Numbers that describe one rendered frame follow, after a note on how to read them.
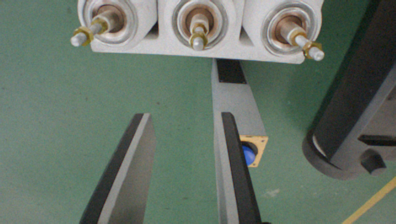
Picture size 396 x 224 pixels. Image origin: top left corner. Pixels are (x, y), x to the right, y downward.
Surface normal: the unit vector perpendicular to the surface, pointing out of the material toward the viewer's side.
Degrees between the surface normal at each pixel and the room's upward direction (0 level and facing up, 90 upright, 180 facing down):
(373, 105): 46
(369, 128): 0
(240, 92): 90
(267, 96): 0
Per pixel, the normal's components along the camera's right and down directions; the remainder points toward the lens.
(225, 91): 0.05, -0.79
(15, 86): -0.03, 0.62
